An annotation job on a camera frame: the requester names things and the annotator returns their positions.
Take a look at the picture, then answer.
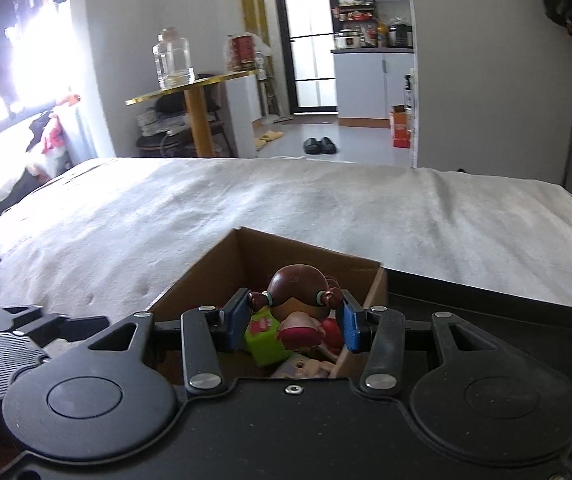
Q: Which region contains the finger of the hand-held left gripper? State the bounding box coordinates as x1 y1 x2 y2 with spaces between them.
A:
0 304 44 334
13 312 112 350

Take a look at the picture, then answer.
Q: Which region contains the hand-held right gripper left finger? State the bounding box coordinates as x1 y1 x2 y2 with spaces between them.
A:
88 287 251 393

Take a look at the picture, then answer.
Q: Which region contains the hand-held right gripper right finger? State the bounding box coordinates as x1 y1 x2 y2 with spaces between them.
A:
340 290 512 395

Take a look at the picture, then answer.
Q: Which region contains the green cube toy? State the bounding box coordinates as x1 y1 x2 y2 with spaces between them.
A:
243 305 293 369

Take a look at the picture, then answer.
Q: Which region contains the brown-haired doll figure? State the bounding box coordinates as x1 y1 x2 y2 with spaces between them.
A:
246 263 345 352

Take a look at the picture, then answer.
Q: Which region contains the brown cardboard box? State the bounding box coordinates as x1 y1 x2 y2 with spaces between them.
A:
143 226 389 387

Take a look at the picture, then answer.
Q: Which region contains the black plastic tray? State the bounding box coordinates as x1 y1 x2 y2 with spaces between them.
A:
351 267 572 413

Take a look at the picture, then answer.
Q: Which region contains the pale figure toy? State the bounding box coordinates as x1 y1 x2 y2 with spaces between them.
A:
270 351 341 381

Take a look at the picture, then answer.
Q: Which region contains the pair of yellow slippers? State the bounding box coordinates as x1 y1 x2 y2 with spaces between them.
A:
255 129 285 150

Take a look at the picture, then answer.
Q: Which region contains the clothes rack with laundry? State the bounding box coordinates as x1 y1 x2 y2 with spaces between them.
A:
0 0 87 187

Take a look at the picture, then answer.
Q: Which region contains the orange carton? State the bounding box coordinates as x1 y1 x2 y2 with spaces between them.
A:
389 104 413 149

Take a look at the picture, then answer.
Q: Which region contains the black chair with clutter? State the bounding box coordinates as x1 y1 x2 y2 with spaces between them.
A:
135 94 232 159

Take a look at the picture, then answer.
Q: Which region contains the white side cabinet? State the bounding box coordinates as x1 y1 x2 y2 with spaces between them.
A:
223 74 265 159

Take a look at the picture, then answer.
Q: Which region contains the round gold-edged table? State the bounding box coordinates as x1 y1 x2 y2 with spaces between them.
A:
125 68 259 159

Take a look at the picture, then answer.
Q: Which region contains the white kitchen cabinet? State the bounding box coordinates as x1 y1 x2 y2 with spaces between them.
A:
333 51 415 121

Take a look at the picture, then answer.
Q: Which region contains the clear glass jar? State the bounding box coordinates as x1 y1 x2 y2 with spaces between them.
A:
152 27 197 91

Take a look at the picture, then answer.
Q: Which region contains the red box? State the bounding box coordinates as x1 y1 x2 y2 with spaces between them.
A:
229 33 257 72

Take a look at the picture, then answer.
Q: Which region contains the silver rice cooker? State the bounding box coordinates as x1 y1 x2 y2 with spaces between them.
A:
334 29 365 50

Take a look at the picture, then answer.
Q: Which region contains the black-framed glass door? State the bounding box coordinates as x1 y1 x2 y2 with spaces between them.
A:
271 0 339 114

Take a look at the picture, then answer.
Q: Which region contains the kitchen shelf with jars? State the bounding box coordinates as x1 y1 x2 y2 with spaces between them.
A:
333 0 415 51

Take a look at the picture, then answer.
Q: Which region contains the gold curtain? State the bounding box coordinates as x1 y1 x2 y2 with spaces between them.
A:
236 0 279 117

